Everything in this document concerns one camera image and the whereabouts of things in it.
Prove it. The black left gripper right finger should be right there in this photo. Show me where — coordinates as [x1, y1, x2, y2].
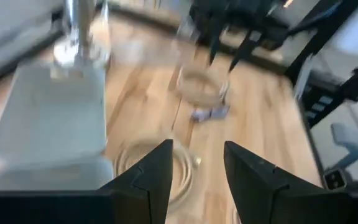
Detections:
[223, 141, 351, 224]

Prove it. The black aluminium rig frame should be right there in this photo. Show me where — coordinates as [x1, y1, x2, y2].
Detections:
[0, 0, 358, 128]

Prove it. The black power strip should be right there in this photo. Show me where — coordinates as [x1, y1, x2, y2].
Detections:
[301, 83, 338, 126]

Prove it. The pale grey chair base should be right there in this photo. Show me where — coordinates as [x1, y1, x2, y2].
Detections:
[330, 123, 358, 170]

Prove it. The silver table lamp white shade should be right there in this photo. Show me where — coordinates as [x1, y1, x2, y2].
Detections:
[53, 0, 111, 78]

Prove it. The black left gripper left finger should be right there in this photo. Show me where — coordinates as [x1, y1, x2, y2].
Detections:
[99, 139, 175, 224]

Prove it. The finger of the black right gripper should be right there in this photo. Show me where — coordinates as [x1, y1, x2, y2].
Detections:
[208, 18, 227, 67]
[227, 30, 263, 73]

